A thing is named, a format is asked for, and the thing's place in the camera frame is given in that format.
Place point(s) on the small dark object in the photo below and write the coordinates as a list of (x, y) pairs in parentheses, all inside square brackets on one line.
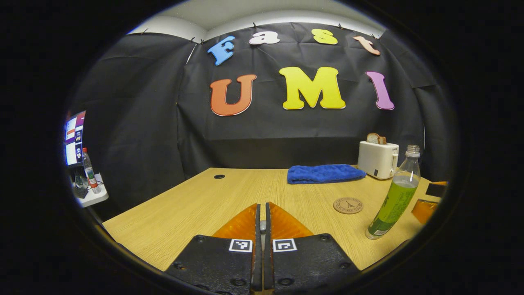
[(81, 186)]

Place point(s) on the white side shelf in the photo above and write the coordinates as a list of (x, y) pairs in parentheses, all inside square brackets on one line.
[(96, 196)]

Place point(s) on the red cap plastic bottle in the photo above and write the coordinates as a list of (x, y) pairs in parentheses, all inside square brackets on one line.
[(90, 172)]

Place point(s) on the computer monitor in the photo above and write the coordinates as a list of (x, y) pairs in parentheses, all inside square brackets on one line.
[(74, 139)]

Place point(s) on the white toaster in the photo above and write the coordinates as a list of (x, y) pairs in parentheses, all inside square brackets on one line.
[(376, 159)]

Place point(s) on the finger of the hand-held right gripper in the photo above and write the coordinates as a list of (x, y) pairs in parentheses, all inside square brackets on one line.
[(423, 209), (436, 189)]

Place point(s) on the white teacup lid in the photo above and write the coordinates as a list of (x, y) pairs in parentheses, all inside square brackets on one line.
[(263, 226)]

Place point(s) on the clear water bottle green label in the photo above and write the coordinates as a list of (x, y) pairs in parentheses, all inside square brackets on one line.
[(395, 200)]

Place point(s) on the round brown coaster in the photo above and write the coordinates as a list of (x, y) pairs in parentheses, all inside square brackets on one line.
[(348, 205)]

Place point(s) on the toast bread slice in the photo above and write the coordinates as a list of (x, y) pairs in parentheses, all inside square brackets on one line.
[(374, 138)]

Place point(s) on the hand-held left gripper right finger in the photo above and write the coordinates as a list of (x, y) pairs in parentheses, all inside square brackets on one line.
[(303, 262)]

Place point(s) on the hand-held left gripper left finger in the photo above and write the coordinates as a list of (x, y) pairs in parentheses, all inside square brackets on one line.
[(223, 262)]

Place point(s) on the blue folded towel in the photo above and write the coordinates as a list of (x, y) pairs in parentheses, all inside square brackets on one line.
[(323, 173)]

